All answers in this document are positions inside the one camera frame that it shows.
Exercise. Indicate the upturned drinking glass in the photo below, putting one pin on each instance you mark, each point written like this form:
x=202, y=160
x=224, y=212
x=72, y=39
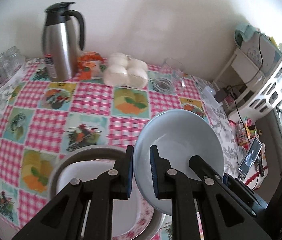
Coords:
x=15, y=58
x=6, y=69

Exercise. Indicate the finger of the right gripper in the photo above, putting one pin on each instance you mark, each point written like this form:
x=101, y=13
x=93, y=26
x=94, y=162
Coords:
x=247, y=195
x=204, y=171

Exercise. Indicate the clear glass mug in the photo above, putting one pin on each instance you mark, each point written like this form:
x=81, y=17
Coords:
x=172, y=71

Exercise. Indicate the white square bowl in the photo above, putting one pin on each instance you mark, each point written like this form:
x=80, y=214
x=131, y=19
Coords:
x=100, y=183

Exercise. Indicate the glass ashtray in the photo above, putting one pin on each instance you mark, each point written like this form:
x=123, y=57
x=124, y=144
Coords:
x=163, y=86

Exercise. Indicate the bag of steamed buns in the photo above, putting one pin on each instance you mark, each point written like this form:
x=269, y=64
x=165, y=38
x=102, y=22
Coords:
x=123, y=70

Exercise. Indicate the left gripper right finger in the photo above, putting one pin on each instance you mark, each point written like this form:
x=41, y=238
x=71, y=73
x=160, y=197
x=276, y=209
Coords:
x=200, y=209

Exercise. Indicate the checkered picture tablecloth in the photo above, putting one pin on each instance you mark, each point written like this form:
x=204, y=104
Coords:
x=46, y=121

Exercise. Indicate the small white blue bowl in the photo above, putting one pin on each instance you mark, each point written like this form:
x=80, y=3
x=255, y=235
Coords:
x=178, y=135

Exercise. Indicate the white shelf unit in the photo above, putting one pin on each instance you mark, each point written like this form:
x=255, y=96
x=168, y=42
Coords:
x=254, y=75

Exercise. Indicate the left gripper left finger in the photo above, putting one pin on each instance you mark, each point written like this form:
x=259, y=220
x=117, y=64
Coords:
x=57, y=219

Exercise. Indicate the orange snack packet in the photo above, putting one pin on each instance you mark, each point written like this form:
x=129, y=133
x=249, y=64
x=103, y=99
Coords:
x=91, y=66

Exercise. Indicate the black power adapter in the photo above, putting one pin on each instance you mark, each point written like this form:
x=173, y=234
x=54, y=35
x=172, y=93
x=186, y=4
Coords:
x=222, y=94

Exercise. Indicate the colourful candy packet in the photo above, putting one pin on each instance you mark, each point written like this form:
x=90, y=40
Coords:
x=242, y=135

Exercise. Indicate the large stainless steel basin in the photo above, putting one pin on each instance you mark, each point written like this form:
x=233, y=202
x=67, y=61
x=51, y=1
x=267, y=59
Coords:
x=103, y=153

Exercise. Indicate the stainless steel thermos jug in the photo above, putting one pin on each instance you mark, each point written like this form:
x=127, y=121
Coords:
x=63, y=35

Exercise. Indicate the clear plastic box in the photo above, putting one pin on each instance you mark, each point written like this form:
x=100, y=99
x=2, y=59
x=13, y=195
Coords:
x=209, y=94

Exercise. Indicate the floral rimmed round plate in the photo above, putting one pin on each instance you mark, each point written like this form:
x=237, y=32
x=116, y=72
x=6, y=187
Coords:
x=131, y=217

